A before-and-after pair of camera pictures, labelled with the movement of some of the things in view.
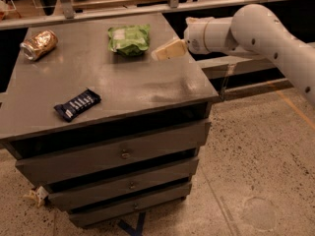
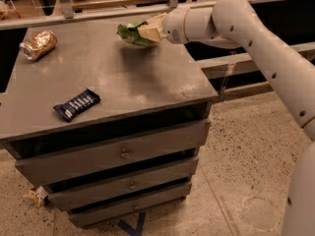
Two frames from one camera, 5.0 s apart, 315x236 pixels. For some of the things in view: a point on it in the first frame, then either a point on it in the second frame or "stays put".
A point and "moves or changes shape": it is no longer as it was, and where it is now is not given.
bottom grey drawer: [147, 201] stays put
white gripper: [194, 37] → [174, 26]
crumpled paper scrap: [37, 195] stays put
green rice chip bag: [129, 40] moves or changes shape
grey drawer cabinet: [109, 129] stays put
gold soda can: [38, 44] stays put
